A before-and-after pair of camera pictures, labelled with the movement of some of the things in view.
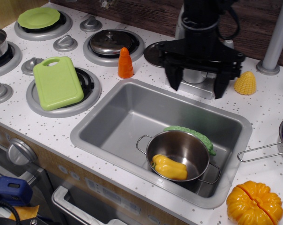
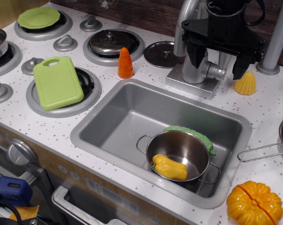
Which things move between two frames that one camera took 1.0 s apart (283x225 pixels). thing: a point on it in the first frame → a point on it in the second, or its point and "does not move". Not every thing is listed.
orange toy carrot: x=125 y=68 does not move
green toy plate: x=38 y=17 does not move
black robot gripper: x=201 y=51 → x=228 y=33
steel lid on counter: x=154 y=53 does not move
